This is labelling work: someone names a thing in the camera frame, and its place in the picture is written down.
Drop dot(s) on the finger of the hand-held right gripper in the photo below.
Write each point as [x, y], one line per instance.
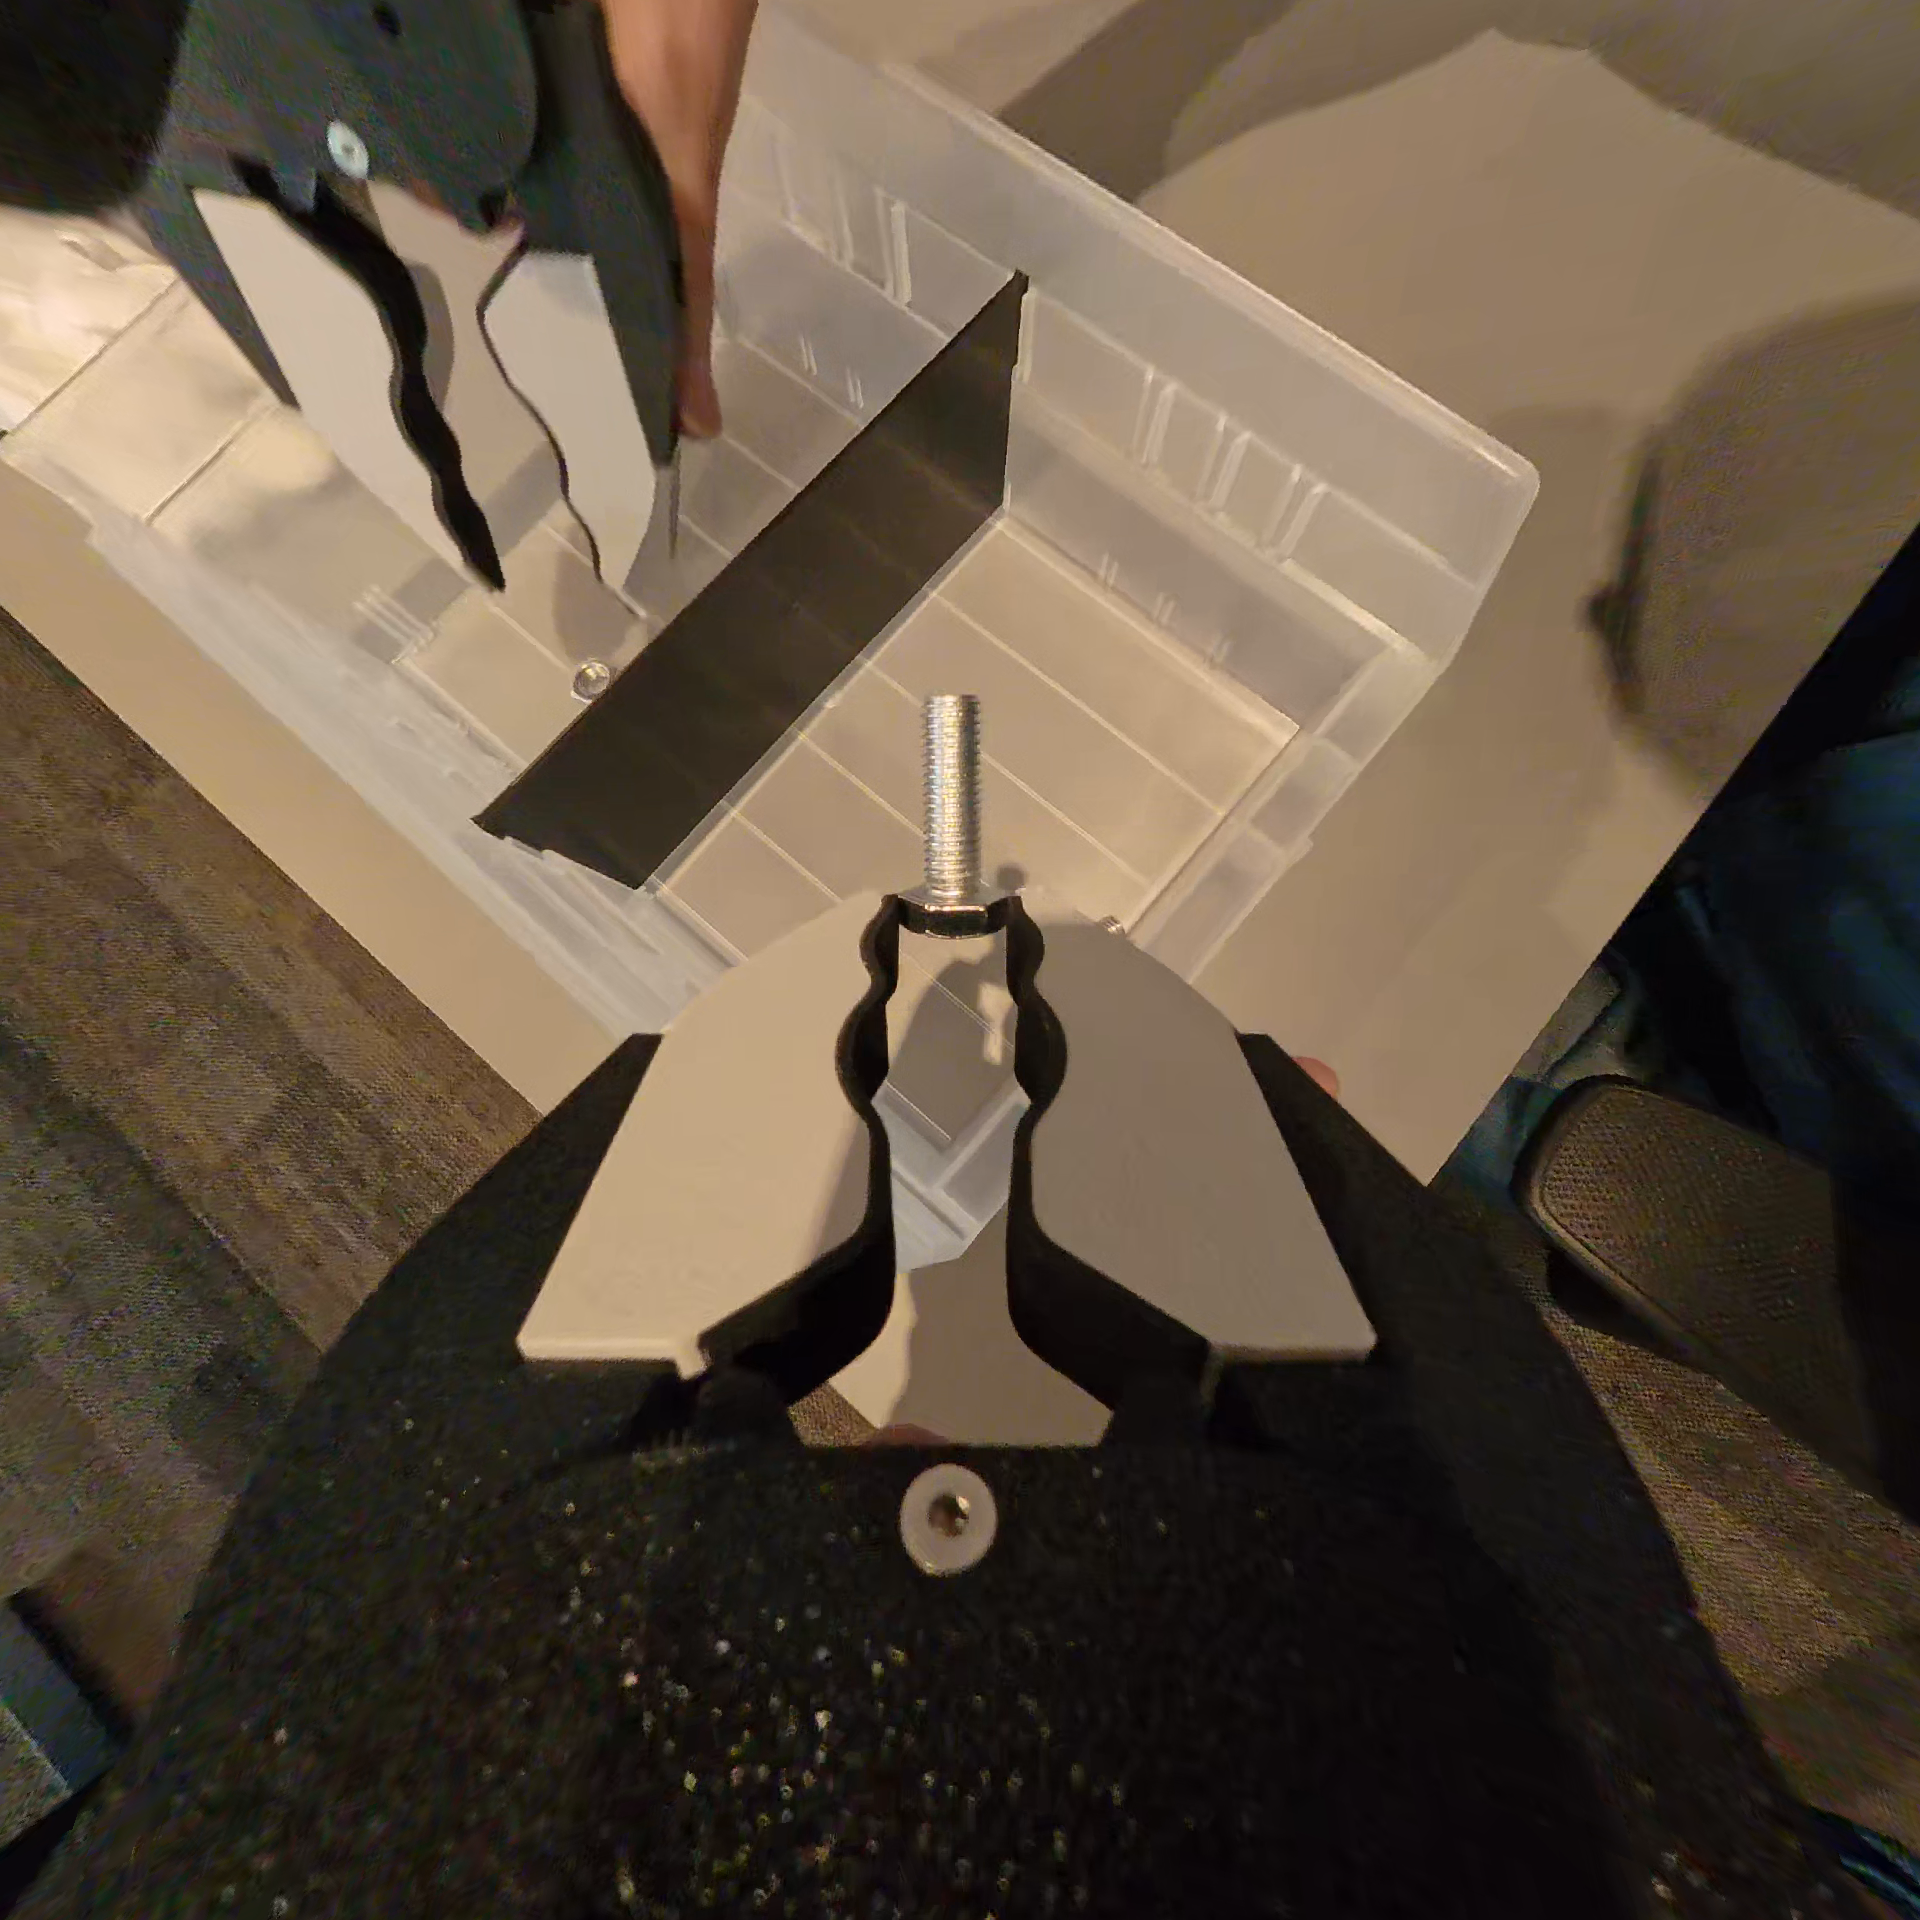
[584, 390]
[300, 300]

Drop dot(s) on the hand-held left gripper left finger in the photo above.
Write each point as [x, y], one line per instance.
[705, 1184]

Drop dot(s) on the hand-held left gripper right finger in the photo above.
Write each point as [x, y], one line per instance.
[1185, 1200]

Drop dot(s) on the steel hex nut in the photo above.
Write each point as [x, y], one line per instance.
[591, 680]

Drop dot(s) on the steel hex bolt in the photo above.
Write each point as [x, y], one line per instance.
[952, 794]

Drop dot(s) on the clear divided plastic bin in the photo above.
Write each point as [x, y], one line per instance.
[1200, 675]

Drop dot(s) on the person's left hand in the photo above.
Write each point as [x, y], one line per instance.
[1320, 1075]

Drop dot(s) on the person's right hand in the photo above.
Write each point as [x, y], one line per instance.
[691, 91]

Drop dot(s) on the black bin divider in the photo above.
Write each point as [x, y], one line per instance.
[780, 600]

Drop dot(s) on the person's black office chair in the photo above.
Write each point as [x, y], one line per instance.
[1694, 1245]

